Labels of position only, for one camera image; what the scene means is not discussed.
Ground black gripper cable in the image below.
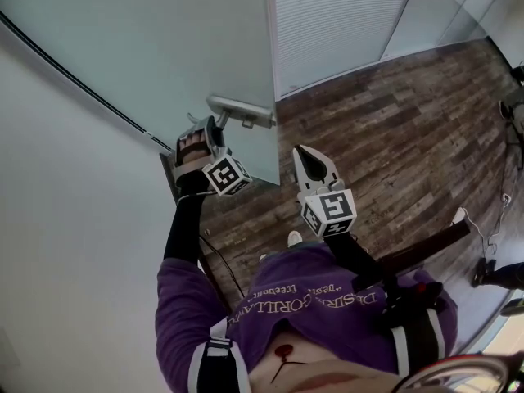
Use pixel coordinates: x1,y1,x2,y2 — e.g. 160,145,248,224
178,190,246,299

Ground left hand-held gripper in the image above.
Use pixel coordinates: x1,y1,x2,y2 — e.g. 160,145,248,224
174,115,253,197

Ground person's left forearm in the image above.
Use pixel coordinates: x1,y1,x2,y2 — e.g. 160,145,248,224
163,169,210,262

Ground red pendant necklace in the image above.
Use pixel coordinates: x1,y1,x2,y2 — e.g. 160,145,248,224
269,343,309,384

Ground silver door lever handle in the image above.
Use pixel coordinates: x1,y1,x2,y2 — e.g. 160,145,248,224
187,95,274,130

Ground black harness shoulder strap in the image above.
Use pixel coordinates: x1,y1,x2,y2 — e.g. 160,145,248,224
380,280,447,378
188,321,251,393

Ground person's left hand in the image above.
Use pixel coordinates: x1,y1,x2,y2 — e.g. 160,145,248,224
178,132,212,166

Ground white power cable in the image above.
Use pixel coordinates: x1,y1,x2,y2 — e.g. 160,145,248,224
464,215,499,254

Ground frosted glass door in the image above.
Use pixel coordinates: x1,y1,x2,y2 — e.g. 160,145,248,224
0,0,282,187

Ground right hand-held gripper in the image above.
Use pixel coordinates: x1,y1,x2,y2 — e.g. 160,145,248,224
291,145,356,238

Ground glass partition with blinds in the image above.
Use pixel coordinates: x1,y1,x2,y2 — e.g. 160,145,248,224
264,0,524,97

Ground person's face and neck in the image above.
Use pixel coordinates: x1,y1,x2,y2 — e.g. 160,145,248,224
247,329,410,393

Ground person's right forearm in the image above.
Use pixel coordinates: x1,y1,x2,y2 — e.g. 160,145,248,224
323,231,390,291

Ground person's eyeglasses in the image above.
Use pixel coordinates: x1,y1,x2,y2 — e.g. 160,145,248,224
395,354,524,393

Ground black floor cables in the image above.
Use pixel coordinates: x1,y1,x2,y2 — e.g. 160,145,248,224
482,153,517,262

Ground purple printed shirt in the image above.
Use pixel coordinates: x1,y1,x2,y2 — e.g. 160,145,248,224
155,242,459,393

